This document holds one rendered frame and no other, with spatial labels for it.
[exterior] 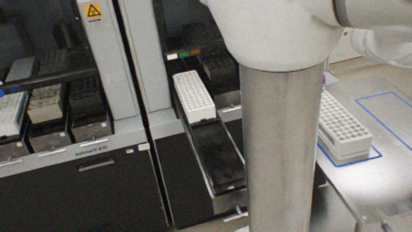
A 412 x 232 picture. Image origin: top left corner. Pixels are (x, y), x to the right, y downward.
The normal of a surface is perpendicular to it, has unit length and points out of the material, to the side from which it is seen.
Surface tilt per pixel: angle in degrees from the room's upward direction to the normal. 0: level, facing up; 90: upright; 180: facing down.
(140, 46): 90
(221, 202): 90
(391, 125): 0
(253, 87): 90
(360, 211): 0
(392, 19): 136
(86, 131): 90
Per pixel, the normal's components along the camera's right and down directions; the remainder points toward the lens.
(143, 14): 0.25, 0.54
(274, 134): -0.27, 0.58
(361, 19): -0.36, 0.93
